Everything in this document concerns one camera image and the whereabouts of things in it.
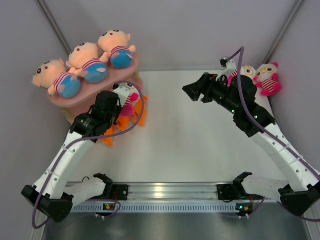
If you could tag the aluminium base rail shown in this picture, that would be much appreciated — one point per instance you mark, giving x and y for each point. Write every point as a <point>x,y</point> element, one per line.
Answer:
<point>169,191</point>

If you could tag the white slotted cable duct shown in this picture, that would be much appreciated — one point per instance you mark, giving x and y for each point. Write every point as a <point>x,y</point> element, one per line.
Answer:
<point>175,207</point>

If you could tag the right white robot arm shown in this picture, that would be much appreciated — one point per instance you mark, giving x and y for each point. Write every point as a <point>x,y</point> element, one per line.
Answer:
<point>301,188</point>

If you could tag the orange plush toy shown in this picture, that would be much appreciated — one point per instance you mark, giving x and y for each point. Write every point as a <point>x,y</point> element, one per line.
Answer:
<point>140,107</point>
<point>122,122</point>
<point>108,139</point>

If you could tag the white pink plush yellow glasses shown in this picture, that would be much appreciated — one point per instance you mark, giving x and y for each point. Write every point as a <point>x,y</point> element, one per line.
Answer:
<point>266,79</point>

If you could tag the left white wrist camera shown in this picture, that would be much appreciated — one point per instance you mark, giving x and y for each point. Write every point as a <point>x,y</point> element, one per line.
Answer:
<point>124,91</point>

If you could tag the pink two-tier wooden shelf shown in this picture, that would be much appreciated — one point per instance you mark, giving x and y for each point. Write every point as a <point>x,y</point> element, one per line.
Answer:
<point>86,97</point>

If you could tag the boy plush black hair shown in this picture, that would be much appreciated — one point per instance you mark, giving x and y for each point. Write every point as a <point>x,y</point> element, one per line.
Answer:
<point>53,76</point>

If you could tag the orange plush toy middle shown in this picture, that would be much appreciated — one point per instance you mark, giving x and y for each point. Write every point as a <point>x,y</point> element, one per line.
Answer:
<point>122,122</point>

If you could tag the orange plush toy right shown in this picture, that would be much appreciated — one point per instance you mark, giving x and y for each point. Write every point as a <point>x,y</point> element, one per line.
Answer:
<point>140,107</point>

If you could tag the orange plush toy left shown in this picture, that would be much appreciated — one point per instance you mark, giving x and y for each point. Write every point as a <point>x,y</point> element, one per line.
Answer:
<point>108,139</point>

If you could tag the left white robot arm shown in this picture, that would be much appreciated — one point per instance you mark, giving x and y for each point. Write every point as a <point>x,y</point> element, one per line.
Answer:
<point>50,193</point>

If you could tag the white pink plush face down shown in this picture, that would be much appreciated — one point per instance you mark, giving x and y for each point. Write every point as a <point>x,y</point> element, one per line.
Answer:
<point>133,97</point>

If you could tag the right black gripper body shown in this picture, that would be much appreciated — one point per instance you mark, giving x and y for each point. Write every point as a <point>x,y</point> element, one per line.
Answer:
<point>220,94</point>

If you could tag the boy plush red dot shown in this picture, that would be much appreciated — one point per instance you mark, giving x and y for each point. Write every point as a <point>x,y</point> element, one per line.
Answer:
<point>116,48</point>

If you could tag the white pink plush back left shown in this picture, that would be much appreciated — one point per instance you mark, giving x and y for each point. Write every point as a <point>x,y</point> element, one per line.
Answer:
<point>245,70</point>

